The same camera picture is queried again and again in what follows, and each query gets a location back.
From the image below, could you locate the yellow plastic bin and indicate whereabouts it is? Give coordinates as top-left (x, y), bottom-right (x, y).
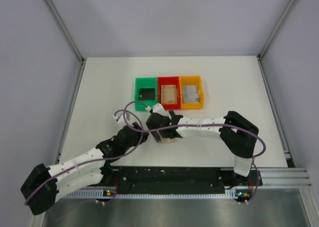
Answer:
top-left (179, 76), bottom-right (204, 109)

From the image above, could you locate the aluminium frame post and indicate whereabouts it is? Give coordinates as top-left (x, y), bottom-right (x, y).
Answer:
top-left (43, 0), bottom-right (85, 64)
top-left (258, 0), bottom-right (299, 61)

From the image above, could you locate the black cards stack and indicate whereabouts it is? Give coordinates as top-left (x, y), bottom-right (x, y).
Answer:
top-left (138, 88), bottom-right (156, 100)

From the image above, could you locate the red plastic bin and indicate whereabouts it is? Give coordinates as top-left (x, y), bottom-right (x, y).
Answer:
top-left (157, 76), bottom-right (181, 110)

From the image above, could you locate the silver cards stack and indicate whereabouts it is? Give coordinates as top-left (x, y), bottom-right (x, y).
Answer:
top-left (182, 85), bottom-right (200, 104)

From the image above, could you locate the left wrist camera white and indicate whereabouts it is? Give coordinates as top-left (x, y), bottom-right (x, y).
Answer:
top-left (113, 112), bottom-right (130, 125)

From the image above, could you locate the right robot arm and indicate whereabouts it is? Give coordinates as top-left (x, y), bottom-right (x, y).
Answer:
top-left (146, 110), bottom-right (259, 178)

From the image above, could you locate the right aluminium frame post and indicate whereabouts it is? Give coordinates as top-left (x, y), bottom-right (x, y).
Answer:
top-left (258, 0), bottom-right (299, 61)

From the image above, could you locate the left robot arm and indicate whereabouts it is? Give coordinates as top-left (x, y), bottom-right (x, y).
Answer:
top-left (20, 122), bottom-right (149, 216)

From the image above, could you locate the green plastic bin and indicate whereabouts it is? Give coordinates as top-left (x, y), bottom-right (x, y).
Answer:
top-left (134, 77), bottom-right (158, 111)

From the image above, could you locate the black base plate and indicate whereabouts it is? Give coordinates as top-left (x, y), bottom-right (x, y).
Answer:
top-left (93, 166), bottom-right (263, 195)

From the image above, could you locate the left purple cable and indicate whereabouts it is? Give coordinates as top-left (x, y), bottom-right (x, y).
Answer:
top-left (24, 101), bottom-right (155, 208)

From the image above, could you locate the grey slotted cable duct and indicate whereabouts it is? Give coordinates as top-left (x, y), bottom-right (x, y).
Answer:
top-left (63, 189), bottom-right (238, 200)

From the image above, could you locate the left aluminium frame post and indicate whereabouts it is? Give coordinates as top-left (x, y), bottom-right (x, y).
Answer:
top-left (43, 0), bottom-right (85, 64)

